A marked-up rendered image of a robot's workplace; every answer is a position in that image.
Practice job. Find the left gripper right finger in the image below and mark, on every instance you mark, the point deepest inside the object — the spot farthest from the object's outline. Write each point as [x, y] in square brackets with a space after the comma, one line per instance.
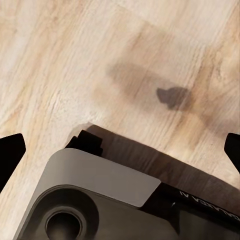
[232, 149]

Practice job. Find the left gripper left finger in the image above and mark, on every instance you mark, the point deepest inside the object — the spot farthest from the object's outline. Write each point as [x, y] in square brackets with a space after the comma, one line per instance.
[12, 149]

